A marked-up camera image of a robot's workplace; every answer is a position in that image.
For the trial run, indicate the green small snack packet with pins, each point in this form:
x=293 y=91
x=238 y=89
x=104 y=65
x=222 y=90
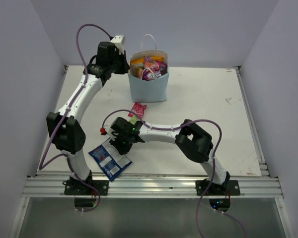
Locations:
x=133 y=120

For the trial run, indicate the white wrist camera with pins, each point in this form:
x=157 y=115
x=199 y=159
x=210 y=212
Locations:
x=103 y=130
x=119 y=41

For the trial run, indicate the blue white snack bag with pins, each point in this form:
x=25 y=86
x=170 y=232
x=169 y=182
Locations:
x=109 y=160

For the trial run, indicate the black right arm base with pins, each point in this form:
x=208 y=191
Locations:
x=231 y=189

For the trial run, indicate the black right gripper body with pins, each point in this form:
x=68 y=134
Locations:
x=121 y=142

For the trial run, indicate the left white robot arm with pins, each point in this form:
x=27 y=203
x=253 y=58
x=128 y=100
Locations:
x=64 y=127

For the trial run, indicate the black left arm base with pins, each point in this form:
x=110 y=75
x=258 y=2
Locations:
x=89 y=186

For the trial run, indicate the red small snack packet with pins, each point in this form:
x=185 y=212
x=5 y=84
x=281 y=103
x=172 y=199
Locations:
x=138 y=109

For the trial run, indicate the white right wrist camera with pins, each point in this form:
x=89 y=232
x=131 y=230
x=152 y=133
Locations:
x=103 y=130

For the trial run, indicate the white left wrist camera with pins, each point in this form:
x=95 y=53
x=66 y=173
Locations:
x=119 y=41

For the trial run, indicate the light blue paper bag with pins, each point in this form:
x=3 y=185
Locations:
x=148 y=91

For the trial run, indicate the orange Fox's candy bag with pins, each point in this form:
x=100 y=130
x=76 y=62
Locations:
x=137 y=66

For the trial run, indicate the purple Fox's candy bag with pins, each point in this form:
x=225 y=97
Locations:
x=153 y=69

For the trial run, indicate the aluminium rail frame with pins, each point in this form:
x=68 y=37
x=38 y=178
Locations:
x=156 y=196

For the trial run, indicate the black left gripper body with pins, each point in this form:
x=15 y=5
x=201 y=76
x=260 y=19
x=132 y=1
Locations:
x=118 y=64

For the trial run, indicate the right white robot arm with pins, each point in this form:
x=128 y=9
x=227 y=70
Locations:
x=193 y=141

